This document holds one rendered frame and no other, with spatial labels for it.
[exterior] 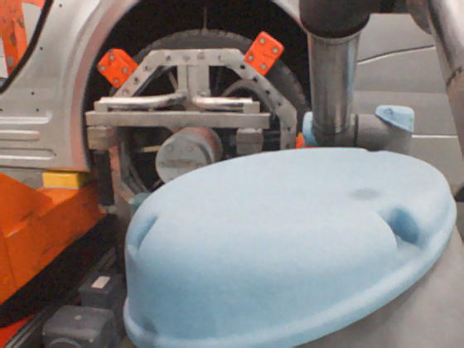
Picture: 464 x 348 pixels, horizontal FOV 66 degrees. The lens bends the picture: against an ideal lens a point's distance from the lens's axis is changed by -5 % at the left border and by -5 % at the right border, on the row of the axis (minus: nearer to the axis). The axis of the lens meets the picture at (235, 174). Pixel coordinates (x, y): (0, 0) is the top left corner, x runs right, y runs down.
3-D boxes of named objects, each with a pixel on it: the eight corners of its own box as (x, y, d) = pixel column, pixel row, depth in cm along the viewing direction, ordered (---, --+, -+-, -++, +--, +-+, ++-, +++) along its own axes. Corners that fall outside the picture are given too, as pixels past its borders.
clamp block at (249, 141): (263, 146, 86) (263, 123, 84) (260, 155, 77) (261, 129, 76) (242, 145, 87) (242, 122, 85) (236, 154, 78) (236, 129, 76)
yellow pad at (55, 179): (97, 177, 136) (96, 164, 134) (78, 189, 123) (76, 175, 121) (65, 176, 138) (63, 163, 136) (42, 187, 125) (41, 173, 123)
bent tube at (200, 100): (264, 105, 96) (265, 64, 93) (258, 115, 78) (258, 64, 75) (198, 104, 99) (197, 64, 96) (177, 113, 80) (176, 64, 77)
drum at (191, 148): (224, 170, 109) (224, 123, 105) (210, 195, 89) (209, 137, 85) (178, 168, 111) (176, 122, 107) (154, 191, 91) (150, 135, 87)
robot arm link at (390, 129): (360, 107, 71) (355, 161, 74) (420, 109, 68) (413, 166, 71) (358, 103, 78) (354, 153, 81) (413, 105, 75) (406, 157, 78)
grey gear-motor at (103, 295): (157, 331, 142) (150, 253, 132) (109, 428, 102) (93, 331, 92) (114, 326, 144) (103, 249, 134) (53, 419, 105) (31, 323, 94)
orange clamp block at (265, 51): (265, 75, 101) (285, 48, 98) (263, 77, 94) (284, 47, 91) (244, 60, 101) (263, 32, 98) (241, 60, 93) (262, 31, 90)
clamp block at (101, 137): (125, 142, 90) (123, 120, 89) (108, 150, 82) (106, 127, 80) (106, 141, 91) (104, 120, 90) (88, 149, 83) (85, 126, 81)
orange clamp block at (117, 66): (144, 70, 105) (122, 49, 104) (132, 71, 98) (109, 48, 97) (129, 88, 107) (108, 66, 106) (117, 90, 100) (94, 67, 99)
